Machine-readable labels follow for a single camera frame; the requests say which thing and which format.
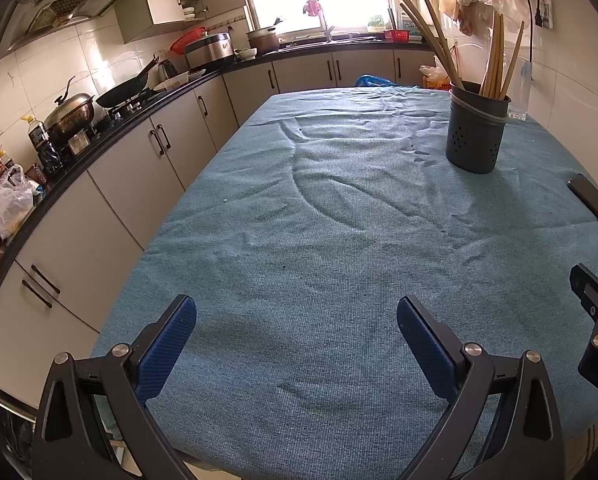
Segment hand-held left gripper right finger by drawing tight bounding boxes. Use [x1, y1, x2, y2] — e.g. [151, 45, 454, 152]
[396, 295, 564, 480]

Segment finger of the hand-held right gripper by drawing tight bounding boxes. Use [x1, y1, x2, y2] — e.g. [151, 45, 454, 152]
[570, 262, 598, 331]

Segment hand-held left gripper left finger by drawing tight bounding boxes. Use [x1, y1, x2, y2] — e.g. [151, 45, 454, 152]
[32, 294, 198, 480]

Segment dark grey utensil holder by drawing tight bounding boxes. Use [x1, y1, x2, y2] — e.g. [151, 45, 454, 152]
[445, 81, 512, 175]

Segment bunch of wooden chopsticks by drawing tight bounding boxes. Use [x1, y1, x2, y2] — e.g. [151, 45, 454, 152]
[398, 0, 526, 101]

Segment blue tablecloth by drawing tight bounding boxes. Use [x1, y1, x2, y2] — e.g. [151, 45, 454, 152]
[92, 85, 598, 480]

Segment clear glass mug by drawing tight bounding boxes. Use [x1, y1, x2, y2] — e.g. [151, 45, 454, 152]
[507, 60, 535, 122]

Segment white plastic bag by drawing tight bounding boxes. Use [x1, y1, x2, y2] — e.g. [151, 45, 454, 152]
[0, 164, 41, 239]

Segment gas stove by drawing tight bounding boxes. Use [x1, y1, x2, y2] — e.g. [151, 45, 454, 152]
[93, 87, 168, 122]

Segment dark oil bottle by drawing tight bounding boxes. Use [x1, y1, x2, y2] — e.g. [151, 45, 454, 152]
[27, 114, 51, 154]

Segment steel pot with lid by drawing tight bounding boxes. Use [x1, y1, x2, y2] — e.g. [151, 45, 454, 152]
[44, 77, 96, 139]

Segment black wok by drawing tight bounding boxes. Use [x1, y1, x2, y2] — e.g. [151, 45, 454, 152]
[94, 57, 158, 109]

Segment pale plastic bag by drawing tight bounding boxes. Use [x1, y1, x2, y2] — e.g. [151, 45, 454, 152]
[418, 57, 452, 92]

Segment black kitchen countertop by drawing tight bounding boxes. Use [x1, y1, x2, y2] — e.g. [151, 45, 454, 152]
[0, 39, 433, 313]

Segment blue plastic bag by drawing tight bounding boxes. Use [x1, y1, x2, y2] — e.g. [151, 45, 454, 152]
[354, 74, 395, 89]

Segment silver rice cooker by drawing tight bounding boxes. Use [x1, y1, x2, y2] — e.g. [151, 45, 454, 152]
[184, 31, 235, 69]

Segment red basin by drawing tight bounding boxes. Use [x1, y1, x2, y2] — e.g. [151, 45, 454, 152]
[169, 27, 208, 56]

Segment brown clay pot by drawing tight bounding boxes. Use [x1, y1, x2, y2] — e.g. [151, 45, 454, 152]
[245, 26, 281, 55]

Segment steel range hood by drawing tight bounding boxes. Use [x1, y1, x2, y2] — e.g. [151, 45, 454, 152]
[0, 0, 153, 64]

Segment black power plug cable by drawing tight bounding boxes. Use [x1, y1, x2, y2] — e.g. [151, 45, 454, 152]
[521, 0, 555, 67]

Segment open wall cabinet with dishes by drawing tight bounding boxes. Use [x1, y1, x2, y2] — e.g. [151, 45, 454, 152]
[113, 0, 248, 44]

